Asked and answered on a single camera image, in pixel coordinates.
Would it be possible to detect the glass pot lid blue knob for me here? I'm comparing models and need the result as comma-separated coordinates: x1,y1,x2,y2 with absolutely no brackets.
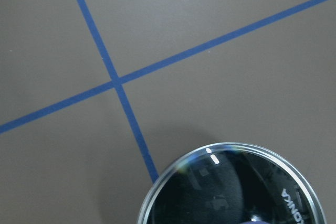
137,143,327,223

